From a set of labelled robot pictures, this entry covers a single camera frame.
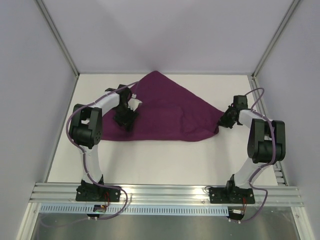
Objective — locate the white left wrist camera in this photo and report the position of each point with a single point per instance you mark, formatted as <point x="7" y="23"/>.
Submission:
<point x="134" y="103"/>

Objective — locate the slotted cable duct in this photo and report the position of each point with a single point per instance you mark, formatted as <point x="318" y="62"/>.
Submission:
<point x="136" y="209"/>

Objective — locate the front aluminium rail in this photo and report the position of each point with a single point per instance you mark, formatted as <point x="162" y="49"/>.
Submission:
<point x="162" y="195"/>

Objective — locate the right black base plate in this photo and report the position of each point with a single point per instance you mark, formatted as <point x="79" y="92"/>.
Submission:
<point x="236" y="195"/>

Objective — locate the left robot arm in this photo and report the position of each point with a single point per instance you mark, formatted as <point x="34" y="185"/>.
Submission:
<point x="84" y="129"/>

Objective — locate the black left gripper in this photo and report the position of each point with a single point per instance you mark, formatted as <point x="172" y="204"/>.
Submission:
<point x="127" y="121"/>

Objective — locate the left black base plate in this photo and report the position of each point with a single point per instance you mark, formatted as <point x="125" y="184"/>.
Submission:
<point x="85" y="194"/>

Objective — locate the aluminium frame post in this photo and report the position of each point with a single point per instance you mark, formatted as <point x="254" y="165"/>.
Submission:
<point x="57" y="36"/>
<point x="276" y="36"/>

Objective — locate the purple cloth mat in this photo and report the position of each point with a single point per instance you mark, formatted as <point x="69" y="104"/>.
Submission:
<point x="169" y="112"/>

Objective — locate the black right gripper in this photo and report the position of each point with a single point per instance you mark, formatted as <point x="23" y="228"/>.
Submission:
<point x="227" y="118"/>

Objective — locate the right aluminium frame post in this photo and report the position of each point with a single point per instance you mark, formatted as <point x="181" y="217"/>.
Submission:
<point x="276" y="36"/>

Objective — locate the left aluminium frame post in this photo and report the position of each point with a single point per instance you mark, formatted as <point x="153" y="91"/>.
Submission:
<point x="57" y="36"/>

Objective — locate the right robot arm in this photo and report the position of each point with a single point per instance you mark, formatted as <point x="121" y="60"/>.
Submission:
<point x="266" y="143"/>

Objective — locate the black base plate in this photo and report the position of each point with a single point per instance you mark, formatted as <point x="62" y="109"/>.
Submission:
<point x="85" y="194"/>
<point x="236" y="195"/>

